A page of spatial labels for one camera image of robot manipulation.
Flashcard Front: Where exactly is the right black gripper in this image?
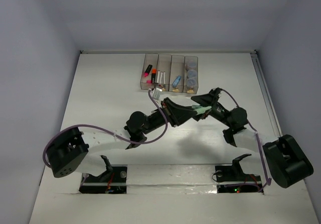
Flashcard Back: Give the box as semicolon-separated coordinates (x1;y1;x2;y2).
186;88;232;128

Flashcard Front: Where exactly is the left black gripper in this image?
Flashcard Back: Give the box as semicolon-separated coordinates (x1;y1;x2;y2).
141;97;196;135

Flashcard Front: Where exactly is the green utility knife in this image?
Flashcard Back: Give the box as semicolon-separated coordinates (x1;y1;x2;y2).
192;105;212;115

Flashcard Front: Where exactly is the paper clip jar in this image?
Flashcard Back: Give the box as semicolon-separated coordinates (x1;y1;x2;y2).
187;69;198;78
186;60;198;69
186;78;197;88

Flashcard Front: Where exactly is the blue utility knife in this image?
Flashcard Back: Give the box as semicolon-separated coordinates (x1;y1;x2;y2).
172;75;181;88

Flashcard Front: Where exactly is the red-capped white pen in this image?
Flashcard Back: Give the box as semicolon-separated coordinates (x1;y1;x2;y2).
159;72;162;84

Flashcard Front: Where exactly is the black-capped white pen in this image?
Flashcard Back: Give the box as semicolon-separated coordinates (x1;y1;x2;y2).
162;72;166;84

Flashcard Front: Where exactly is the blue-capped white pen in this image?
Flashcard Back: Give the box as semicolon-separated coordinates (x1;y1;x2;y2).
156;70;161;83

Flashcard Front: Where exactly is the orange highlighter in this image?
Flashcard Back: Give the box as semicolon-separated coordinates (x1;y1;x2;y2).
151;68;157;83

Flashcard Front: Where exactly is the pink highlighter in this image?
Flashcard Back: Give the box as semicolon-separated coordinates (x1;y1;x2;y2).
143;64;153;78

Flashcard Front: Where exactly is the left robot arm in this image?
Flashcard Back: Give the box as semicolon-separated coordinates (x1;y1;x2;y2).
42;98;200;181

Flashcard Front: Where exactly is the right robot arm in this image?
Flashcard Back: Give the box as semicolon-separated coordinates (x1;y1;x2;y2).
191;88;314;188

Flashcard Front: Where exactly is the clear four-compartment organizer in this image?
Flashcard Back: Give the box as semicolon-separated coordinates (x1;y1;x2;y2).
140;53;199;94

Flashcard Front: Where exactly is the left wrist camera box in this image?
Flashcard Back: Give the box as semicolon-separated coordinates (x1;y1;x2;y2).
150;87;163;100

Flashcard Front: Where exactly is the aluminium rail right edge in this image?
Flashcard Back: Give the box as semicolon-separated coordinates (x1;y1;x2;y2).
250;51;283;137

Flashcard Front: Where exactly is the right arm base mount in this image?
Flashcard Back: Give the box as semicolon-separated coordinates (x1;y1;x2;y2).
211;154;263;194

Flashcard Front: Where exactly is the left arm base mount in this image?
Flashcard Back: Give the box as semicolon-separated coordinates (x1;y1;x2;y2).
79;155;127;194

